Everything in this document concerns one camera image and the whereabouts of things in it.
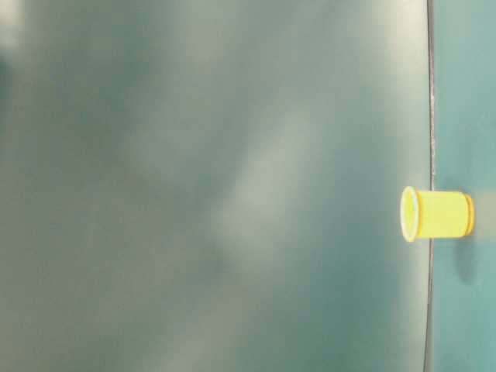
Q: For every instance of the yellow plastic cup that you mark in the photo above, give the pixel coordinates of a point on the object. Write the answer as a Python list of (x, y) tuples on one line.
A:
[(436, 214)]

